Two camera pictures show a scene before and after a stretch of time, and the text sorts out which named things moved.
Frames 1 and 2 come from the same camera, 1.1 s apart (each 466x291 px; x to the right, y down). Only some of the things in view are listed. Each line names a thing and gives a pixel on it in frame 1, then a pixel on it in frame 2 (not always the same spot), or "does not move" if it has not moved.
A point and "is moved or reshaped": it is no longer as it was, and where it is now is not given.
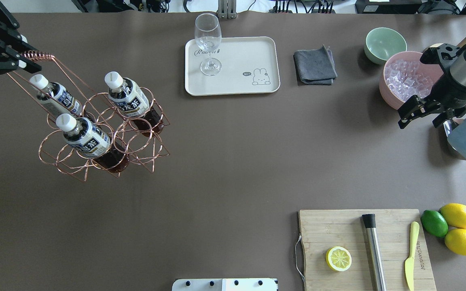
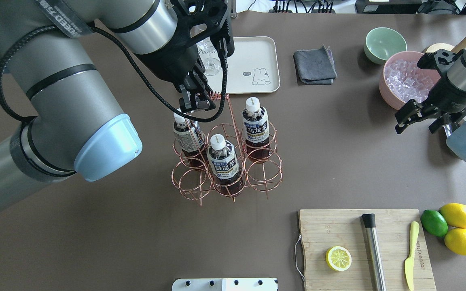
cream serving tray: [248, 64] does not move
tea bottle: [130, 99] to [256, 130]
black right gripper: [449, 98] does not move
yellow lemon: [459, 215] does not move
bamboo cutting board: [320, 230] does not move
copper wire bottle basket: [93, 133] is moved or reshaped
